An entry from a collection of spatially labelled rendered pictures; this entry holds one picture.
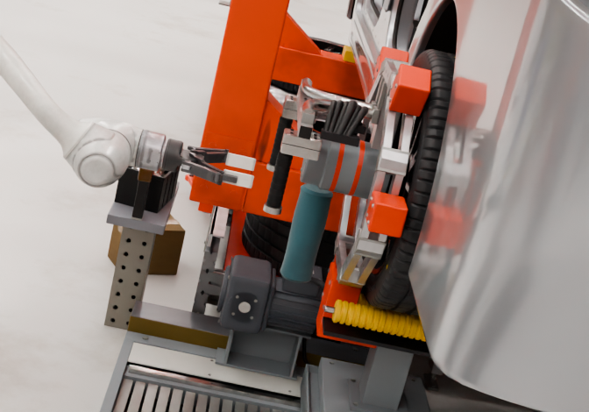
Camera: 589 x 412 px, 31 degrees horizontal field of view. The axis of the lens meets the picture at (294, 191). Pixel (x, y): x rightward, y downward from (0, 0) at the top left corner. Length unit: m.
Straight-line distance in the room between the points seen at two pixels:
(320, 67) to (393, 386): 2.44
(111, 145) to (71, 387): 1.02
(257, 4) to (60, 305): 1.22
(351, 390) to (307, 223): 0.48
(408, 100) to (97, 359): 1.36
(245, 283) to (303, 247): 0.27
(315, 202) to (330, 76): 2.29
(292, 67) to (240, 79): 1.97
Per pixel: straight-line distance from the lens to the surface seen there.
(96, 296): 3.69
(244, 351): 3.31
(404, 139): 2.44
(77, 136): 2.34
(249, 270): 3.07
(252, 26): 3.04
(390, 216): 2.35
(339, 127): 2.44
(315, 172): 2.62
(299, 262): 2.85
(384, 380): 2.86
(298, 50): 5.02
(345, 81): 5.05
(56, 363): 3.25
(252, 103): 3.08
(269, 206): 2.52
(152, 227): 3.15
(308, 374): 3.16
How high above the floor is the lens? 1.57
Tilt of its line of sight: 18 degrees down
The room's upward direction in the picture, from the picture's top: 14 degrees clockwise
